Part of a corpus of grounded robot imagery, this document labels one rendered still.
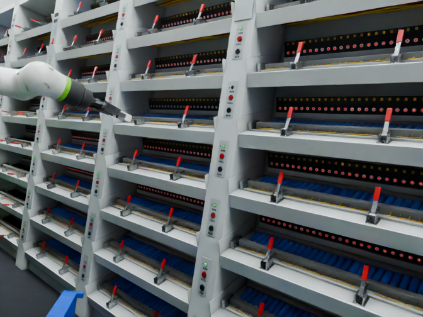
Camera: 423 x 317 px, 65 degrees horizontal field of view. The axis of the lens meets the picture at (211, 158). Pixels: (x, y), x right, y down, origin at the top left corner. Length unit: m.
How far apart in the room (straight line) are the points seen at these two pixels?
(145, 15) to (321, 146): 1.13
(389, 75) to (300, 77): 0.23
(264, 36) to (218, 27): 0.17
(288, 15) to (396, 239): 0.69
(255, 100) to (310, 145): 0.29
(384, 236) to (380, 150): 0.20
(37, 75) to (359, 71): 0.95
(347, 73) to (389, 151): 0.23
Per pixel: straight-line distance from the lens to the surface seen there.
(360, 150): 0.92
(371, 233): 0.91
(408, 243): 0.90
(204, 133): 1.17
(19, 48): 2.94
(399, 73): 0.94
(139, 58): 1.70
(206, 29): 1.31
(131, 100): 1.65
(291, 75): 1.04
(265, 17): 1.16
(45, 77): 1.22
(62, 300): 1.47
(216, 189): 1.11
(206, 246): 1.15
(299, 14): 1.11
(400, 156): 0.90
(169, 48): 1.73
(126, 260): 1.54
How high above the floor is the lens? 0.80
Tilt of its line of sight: level
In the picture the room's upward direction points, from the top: 9 degrees clockwise
